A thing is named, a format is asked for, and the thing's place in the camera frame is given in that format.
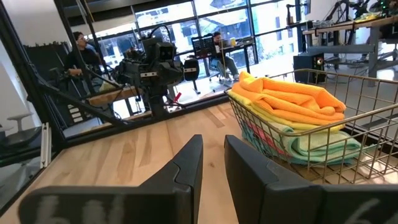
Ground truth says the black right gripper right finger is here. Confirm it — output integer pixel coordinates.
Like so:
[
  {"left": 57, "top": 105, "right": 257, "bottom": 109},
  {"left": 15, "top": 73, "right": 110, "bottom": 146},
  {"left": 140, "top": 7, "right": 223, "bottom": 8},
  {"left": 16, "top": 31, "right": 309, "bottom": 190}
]
[{"left": 223, "top": 134, "right": 323, "bottom": 224}]

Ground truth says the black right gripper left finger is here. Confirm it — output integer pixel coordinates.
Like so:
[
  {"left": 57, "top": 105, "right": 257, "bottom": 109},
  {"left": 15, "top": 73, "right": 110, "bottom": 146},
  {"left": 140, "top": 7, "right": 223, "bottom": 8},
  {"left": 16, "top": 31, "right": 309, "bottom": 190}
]
[{"left": 139, "top": 134, "right": 205, "bottom": 224}]

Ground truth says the teal microfiber towel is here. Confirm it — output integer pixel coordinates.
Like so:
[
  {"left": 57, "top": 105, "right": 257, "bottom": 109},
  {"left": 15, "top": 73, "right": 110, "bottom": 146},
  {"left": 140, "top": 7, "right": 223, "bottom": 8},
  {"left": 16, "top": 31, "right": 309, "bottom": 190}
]
[{"left": 241, "top": 123, "right": 355, "bottom": 166}]

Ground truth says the pink microfiber towel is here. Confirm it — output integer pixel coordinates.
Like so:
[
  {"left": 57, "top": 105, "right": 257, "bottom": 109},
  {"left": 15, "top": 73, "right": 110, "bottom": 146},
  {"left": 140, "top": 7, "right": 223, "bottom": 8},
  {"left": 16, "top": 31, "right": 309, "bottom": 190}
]
[{"left": 248, "top": 121, "right": 287, "bottom": 156}]

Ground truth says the green microfiber towel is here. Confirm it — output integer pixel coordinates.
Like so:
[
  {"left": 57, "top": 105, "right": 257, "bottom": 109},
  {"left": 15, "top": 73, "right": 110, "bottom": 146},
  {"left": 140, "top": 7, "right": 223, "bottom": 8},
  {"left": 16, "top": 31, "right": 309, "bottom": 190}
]
[{"left": 267, "top": 121, "right": 363, "bottom": 162}]

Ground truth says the black perforated screen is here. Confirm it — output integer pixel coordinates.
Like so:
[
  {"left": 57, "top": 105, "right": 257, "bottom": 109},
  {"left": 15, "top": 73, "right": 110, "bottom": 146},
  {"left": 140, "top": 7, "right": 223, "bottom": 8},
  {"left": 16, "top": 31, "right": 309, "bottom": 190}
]
[{"left": 191, "top": 36, "right": 218, "bottom": 58}]

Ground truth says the person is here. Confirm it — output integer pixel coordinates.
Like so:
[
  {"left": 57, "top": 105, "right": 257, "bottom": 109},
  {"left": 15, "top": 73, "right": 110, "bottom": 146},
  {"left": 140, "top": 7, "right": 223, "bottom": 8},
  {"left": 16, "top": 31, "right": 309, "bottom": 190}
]
[
  {"left": 210, "top": 30, "right": 240, "bottom": 81},
  {"left": 63, "top": 30, "right": 104, "bottom": 91}
]

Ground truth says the black desk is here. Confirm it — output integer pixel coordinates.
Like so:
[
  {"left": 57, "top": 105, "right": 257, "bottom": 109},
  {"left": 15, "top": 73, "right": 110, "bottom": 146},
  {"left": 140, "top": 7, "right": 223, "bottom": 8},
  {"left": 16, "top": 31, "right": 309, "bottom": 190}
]
[{"left": 191, "top": 35, "right": 256, "bottom": 75}]

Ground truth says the black box with white labels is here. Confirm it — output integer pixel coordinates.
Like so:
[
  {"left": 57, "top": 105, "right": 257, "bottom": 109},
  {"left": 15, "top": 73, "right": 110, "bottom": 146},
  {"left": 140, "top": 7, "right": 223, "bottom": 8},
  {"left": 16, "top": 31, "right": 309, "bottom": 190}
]
[{"left": 66, "top": 103, "right": 85, "bottom": 124}]

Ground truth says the black computer tower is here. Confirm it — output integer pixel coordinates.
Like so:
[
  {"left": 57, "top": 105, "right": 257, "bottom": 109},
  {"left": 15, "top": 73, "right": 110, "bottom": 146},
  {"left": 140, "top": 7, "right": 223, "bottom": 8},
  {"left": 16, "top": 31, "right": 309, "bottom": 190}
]
[{"left": 293, "top": 52, "right": 326, "bottom": 84}]

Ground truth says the white aluminium bar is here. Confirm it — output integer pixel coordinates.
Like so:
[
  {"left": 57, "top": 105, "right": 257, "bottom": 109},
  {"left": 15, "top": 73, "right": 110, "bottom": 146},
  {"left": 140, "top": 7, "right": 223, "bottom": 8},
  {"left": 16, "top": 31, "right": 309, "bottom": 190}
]
[{"left": 39, "top": 122, "right": 52, "bottom": 169}]

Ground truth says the wooden workbench with robot arms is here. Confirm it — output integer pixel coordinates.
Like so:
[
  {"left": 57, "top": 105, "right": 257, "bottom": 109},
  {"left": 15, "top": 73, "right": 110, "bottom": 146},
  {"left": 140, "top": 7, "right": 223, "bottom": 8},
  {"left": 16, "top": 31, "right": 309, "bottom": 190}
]
[{"left": 302, "top": 0, "right": 398, "bottom": 79}]

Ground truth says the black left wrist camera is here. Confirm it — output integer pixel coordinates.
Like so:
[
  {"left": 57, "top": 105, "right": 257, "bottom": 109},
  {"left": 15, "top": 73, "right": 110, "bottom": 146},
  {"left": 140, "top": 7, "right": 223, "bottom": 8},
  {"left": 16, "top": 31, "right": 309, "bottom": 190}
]
[{"left": 141, "top": 37, "right": 177, "bottom": 63}]

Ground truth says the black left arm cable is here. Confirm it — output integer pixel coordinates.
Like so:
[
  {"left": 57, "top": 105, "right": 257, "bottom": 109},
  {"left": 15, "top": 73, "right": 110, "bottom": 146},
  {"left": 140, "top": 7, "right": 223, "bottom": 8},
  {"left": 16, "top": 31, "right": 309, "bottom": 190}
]
[{"left": 147, "top": 24, "right": 172, "bottom": 40}]

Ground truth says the black wire basket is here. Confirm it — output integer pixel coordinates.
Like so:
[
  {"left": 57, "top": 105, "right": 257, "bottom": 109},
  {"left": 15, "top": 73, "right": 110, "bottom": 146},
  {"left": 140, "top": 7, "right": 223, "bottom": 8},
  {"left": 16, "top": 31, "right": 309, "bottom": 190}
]
[{"left": 223, "top": 68, "right": 398, "bottom": 186}]

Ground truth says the black aluminium table frame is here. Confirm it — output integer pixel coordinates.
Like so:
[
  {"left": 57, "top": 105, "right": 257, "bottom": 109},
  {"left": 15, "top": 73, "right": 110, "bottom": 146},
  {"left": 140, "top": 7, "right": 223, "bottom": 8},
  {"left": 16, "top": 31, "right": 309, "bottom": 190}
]
[{"left": 0, "top": 0, "right": 233, "bottom": 215}]

